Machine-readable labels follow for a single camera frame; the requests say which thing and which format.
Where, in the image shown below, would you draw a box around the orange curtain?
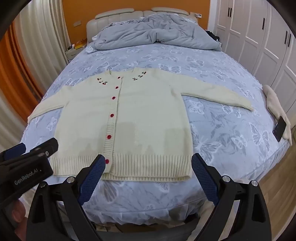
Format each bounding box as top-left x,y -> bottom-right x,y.
0,28 -> 44,116

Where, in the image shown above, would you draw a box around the bed with butterfly sheet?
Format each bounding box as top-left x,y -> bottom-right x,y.
22,43 -> 294,226

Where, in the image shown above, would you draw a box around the dark clothes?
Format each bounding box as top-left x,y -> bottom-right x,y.
205,30 -> 221,44

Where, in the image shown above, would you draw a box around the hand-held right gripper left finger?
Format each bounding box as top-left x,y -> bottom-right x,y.
26,154 -> 107,241

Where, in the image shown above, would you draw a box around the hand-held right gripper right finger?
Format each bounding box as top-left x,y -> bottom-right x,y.
191,153 -> 271,241

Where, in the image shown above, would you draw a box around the beige padded headboard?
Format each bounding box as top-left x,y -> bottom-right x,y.
86,7 -> 199,43

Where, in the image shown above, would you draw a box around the cream cloth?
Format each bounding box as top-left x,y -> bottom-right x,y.
262,85 -> 293,145

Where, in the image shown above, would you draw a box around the bedside table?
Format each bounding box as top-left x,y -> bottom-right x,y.
65,47 -> 82,64

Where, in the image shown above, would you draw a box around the person's left hand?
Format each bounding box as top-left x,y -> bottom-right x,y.
0,199 -> 28,232

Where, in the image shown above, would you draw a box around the white curtain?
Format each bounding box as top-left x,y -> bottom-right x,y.
0,88 -> 29,153
13,0 -> 71,98

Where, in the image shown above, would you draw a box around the black smartphone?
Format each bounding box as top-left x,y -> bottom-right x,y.
272,116 -> 287,142

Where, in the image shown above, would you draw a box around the grey duvet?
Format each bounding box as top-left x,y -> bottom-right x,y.
91,13 -> 223,51

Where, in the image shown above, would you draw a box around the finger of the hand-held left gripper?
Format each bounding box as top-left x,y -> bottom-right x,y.
30,138 -> 59,160
0,142 -> 26,161

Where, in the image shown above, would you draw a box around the cream knit cardigan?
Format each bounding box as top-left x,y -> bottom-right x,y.
28,67 -> 255,182

